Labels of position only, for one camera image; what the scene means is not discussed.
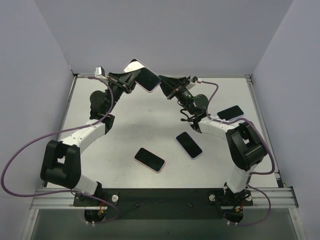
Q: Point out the phone in blue case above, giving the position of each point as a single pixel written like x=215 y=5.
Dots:
x=230 y=113

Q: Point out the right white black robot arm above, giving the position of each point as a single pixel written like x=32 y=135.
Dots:
x=244 y=141

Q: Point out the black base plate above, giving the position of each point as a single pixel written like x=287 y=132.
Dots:
x=174 y=203

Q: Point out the aluminium front rail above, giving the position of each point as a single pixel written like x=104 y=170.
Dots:
x=280 y=198

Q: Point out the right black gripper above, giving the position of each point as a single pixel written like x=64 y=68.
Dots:
x=178 y=88

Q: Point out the lavender phone case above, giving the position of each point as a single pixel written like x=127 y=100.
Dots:
x=191 y=157

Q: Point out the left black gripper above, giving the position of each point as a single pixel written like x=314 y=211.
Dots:
x=119 y=83

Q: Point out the pink phone case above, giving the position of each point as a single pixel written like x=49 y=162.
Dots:
x=150 y=90

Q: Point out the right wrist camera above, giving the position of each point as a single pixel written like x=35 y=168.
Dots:
x=194 y=81

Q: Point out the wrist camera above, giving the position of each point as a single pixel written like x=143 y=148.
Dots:
x=194 y=81
x=99 y=72

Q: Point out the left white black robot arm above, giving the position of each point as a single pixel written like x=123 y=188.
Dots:
x=62 y=159

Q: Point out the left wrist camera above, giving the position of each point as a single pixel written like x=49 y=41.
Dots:
x=99 y=72

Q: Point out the phone in pink case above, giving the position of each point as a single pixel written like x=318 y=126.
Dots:
x=149 y=160

